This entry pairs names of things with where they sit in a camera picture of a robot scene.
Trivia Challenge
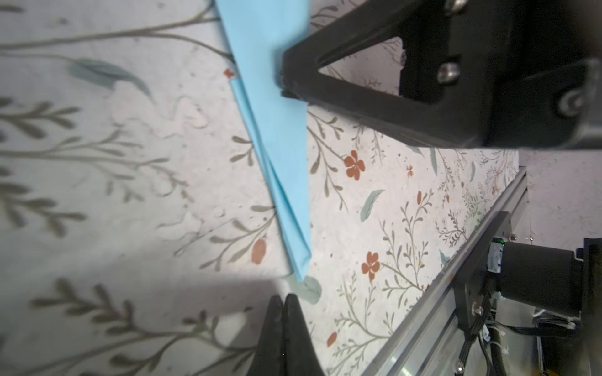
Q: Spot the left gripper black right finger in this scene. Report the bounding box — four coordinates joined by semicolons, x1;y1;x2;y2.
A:
283;294;325;376

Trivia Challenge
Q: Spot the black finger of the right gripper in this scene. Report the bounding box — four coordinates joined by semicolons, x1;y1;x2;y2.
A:
281;1;484;148

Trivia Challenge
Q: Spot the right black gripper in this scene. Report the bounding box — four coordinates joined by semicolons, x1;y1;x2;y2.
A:
399;1;601;150

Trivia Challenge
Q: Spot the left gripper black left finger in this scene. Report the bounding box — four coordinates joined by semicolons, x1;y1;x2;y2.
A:
246;295;285;376

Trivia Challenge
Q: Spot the light blue paper sheet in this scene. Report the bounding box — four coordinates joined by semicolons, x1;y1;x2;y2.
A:
216;1;312;282

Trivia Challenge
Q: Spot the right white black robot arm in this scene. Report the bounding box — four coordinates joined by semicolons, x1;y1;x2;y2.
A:
282;1;601;375

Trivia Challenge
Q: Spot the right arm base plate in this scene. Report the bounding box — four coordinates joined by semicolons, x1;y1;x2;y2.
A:
452;211;511;339

